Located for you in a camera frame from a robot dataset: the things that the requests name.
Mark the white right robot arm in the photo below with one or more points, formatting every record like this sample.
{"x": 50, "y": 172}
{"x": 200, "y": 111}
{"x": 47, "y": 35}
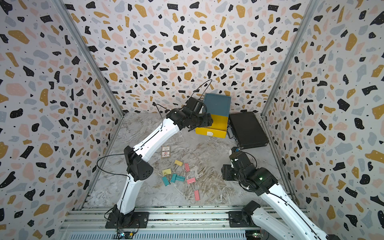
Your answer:
{"x": 294, "y": 224}

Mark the teal binder clip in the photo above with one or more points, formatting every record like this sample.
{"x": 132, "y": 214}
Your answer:
{"x": 173, "y": 179}
{"x": 165, "y": 181}
{"x": 180, "y": 178}

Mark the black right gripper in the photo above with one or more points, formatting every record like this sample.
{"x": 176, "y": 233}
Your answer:
{"x": 225, "y": 171}

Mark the aluminium corner post right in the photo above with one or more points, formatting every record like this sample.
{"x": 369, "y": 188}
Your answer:
{"x": 292, "y": 50}

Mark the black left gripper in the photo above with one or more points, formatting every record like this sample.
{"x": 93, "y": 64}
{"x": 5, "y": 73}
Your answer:
{"x": 208, "y": 120}

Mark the black flat case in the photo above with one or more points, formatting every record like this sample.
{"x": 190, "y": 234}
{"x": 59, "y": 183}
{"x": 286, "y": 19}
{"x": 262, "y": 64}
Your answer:
{"x": 247, "y": 130}

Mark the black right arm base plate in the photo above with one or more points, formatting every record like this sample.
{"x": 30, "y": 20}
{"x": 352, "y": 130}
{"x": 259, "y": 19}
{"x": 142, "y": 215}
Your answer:
{"x": 240, "y": 219}

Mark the pink binder clip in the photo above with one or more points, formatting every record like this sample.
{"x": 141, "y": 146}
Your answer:
{"x": 194, "y": 195}
{"x": 188, "y": 167}
{"x": 191, "y": 180}

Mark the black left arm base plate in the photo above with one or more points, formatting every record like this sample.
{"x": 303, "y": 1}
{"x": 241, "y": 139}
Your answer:
{"x": 134, "y": 219}

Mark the teal drawer cabinet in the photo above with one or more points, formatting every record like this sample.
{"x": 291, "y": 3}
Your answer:
{"x": 218, "y": 104}

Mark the aluminium corner post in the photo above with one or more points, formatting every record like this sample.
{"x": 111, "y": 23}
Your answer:
{"x": 64, "y": 14}
{"x": 292, "y": 50}

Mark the aluminium corner post left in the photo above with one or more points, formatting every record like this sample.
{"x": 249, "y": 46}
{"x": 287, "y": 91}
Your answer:
{"x": 64, "y": 14}

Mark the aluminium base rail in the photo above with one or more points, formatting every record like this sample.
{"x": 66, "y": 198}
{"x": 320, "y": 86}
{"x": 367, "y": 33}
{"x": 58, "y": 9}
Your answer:
{"x": 164, "y": 223}

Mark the yellow binder clip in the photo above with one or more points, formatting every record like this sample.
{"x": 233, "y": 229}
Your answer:
{"x": 178, "y": 163}
{"x": 167, "y": 172}

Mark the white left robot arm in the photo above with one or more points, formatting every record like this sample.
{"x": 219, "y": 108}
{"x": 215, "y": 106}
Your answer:
{"x": 138, "y": 157}

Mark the yellow drawer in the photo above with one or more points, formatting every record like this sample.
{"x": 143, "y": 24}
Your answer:
{"x": 218, "y": 129}

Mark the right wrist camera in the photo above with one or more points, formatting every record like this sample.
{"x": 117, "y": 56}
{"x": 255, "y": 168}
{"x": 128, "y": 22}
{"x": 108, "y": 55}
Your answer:
{"x": 239, "y": 160}

